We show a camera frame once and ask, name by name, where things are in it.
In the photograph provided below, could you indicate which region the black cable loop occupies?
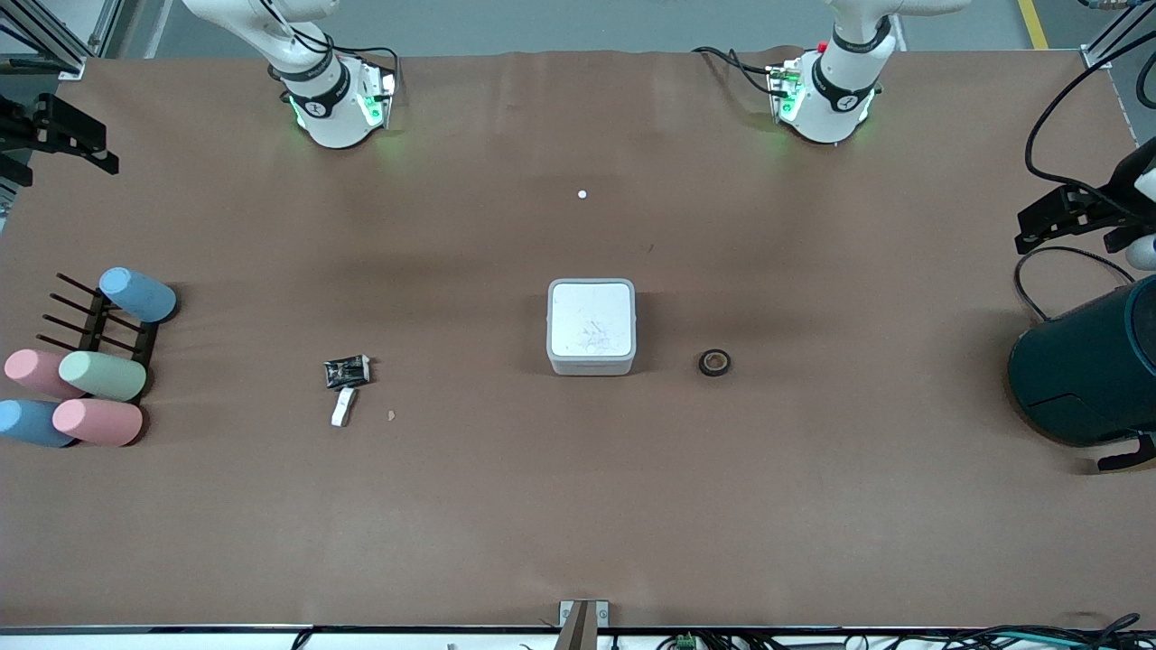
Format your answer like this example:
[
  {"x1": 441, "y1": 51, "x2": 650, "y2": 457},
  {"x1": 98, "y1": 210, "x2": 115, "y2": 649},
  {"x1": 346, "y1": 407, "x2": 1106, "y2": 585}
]
[{"x1": 1013, "y1": 246, "x2": 1137, "y2": 323}]

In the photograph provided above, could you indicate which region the long black looping cable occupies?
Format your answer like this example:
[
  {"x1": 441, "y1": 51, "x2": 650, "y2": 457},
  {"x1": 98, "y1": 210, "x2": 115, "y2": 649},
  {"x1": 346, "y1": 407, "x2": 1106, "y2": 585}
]
[{"x1": 1024, "y1": 32, "x2": 1156, "y2": 223}]

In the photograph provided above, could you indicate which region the black cup rack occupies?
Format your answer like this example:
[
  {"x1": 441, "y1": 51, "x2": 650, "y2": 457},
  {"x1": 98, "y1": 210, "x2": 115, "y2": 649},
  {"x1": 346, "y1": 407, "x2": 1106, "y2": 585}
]
[{"x1": 41, "y1": 273, "x2": 162, "y2": 404}]

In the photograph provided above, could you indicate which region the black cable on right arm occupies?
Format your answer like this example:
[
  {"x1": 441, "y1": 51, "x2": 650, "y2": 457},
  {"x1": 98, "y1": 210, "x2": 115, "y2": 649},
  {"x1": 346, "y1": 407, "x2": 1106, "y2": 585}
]
[{"x1": 257, "y1": 0, "x2": 400, "y2": 91}]

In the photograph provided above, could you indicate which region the white square trash bin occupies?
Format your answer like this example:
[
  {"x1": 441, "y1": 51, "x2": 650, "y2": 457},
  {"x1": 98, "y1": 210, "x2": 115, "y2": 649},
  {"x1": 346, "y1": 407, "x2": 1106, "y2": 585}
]
[{"x1": 546, "y1": 278, "x2": 638, "y2": 377}]

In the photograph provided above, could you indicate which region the dark teal round container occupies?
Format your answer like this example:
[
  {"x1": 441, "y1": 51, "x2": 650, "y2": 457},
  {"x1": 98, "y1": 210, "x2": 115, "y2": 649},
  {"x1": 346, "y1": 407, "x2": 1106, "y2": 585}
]
[{"x1": 1007, "y1": 275, "x2": 1156, "y2": 448}]

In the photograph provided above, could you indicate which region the black curved stand foot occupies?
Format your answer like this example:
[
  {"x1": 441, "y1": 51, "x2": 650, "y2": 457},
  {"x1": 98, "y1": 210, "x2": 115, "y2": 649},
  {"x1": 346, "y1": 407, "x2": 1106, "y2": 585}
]
[{"x1": 1097, "y1": 433, "x2": 1156, "y2": 472}]

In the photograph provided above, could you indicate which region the black cable at left arm base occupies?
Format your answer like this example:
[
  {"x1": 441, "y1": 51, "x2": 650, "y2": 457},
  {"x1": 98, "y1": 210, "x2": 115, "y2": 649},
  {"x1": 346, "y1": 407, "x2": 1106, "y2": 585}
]
[{"x1": 693, "y1": 45, "x2": 788, "y2": 97}]

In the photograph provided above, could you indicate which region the brown paper table cover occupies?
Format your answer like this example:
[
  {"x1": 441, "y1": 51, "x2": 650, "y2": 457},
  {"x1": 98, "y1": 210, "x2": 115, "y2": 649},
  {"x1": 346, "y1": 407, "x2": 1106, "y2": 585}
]
[{"x1": 0, "y1": 45, "x2": 1156, "y2": 631}]

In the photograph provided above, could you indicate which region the black snack wrapper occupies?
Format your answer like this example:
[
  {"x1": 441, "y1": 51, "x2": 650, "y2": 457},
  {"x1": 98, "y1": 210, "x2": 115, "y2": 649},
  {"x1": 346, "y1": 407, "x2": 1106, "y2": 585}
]
[{"x1": 324, "y1": 354, "x2": 373, "y2": 390}]

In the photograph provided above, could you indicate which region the pink plastic cup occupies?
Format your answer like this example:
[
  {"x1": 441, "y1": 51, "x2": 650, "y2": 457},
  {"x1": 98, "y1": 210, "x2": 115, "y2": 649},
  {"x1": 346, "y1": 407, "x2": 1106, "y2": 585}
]
[
  {"x1": 4, "y1": 349, "x2": 87, "y2": 400},
  {"x1": 51, "y1": 398, "x2": 145, "y2": 448}
]

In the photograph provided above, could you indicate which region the aluminium frame profile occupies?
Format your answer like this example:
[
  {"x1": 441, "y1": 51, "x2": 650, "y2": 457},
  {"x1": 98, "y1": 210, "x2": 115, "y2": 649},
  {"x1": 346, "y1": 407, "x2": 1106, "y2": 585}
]
[
  {"x1": 0, "y1": 0, "x2": 124, "y2": 79},
  {"x1": 1079, "y1": 0, "x2": 1156, "y2": 70}
]

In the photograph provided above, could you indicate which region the green plastic cup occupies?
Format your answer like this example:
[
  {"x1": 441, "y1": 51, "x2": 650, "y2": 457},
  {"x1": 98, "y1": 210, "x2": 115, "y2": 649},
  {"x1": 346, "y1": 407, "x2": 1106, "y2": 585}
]
[{"x1": 59, "y1": 350, "x2": 148, "y2": 404}]

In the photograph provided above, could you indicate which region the blue plastic cup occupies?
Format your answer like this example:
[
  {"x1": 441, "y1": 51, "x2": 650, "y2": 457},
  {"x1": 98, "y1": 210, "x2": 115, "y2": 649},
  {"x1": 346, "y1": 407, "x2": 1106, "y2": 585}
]
[
  {"x1": 0, "y1": 399, "x2": 79, "y2": 449},
  {"x1": 98, "y1": 266, "x2": 180, "y2": 324}
]

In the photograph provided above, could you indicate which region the black cable tangle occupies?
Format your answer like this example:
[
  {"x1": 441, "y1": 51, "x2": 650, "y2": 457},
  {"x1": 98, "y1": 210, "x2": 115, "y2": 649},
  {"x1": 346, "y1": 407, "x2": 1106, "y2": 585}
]
[{"x1": 903, "y1": 614, "x2": 1156, "y2": 650}]

